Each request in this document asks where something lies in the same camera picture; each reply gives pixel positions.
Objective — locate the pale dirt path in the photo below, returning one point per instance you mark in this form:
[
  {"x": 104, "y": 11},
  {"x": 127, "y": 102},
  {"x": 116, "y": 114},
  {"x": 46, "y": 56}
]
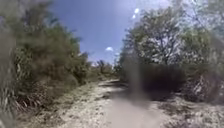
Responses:
[{"x": 124, "y": 113}]

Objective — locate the green bushes and trees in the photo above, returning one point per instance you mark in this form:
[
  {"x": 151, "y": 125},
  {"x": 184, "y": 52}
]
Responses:
[
  {"x": 166, "y": 56},
  {"x": 40, "y": 63}
]

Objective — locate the dry grass verge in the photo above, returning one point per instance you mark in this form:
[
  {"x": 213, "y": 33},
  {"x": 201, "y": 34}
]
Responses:
[
  {"x": 193, "y": 113},
  {"x": 66, "y": 106}
]

